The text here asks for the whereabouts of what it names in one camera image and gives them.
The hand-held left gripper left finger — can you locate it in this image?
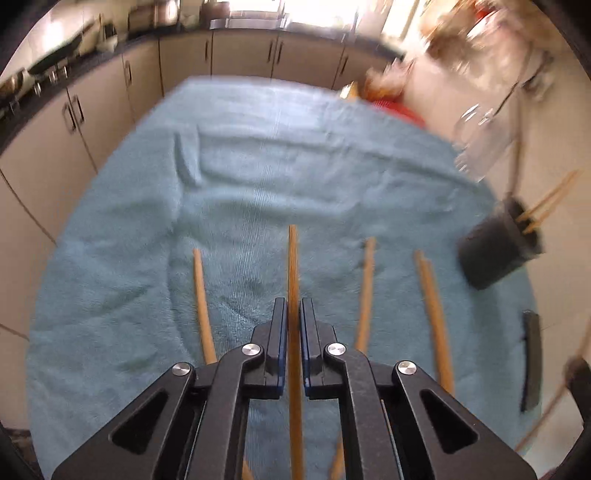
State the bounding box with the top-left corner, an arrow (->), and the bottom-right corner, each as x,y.
51,298 -> 289,480

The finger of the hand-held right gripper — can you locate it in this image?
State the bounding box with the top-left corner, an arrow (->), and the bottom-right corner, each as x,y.
564,354 -> 591,416

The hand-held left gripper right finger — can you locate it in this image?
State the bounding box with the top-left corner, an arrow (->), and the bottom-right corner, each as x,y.
300,298 -> 539,480

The tan wooden chopstick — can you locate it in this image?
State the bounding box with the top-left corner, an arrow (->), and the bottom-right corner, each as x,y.
413,250 -> 455,395
522,189 -> 571,232
421,258 -> 455,395
287,225 -> 306,480
192,248 -> 256,480
516,170 -> 581,220
514,381 -> 574,454
329,237 -> 378,480

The dark grey perforated utensil holder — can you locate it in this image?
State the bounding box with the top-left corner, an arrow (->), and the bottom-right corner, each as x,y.
456,196 -> 546,291

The black smartphone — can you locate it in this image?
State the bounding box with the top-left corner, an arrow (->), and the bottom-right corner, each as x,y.
520,311 -> 542,412

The blue textured table cloth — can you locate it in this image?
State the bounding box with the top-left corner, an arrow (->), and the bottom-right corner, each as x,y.
28,76 -> 539,480

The red object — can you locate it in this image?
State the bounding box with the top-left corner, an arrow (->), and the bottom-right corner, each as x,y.
369,97 -> 426,129

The kitchen window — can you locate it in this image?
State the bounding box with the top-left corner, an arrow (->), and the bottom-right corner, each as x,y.
226,0 -> 361,28

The black wok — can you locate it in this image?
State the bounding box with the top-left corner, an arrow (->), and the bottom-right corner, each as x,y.
27,41 -> 88,78

